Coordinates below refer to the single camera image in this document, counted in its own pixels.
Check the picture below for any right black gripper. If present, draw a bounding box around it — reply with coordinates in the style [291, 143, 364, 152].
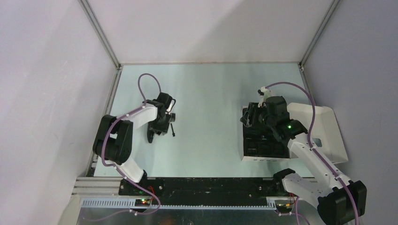
[240, 102, 276, 129]

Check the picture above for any black comb guard attachment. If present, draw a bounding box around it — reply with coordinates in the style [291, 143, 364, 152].
[169, 113, 176, 123]

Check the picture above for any black white trimmer attachment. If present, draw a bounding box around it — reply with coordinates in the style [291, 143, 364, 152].
[152, 123, 169, 135]

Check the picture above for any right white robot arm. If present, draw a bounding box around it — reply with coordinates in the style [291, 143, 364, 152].
[240, 96, 367, 225]

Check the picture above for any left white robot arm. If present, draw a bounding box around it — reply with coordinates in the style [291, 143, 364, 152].
[92, 92, 176, 195]

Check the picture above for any black silver hair clipper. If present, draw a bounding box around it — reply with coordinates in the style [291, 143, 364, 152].
[146, 129, 155, 143]

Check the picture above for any white box with black tray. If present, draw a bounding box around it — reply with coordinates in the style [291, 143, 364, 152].
[241, 105, 294, 162]

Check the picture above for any white box lid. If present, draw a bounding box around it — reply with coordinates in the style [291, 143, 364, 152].
[287, 103, 348, 164]

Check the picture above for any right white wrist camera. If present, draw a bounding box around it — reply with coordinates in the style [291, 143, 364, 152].
[258, 86, 274, 107]

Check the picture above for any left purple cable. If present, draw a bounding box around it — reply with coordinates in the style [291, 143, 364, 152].
[93, 73, 162, 223]

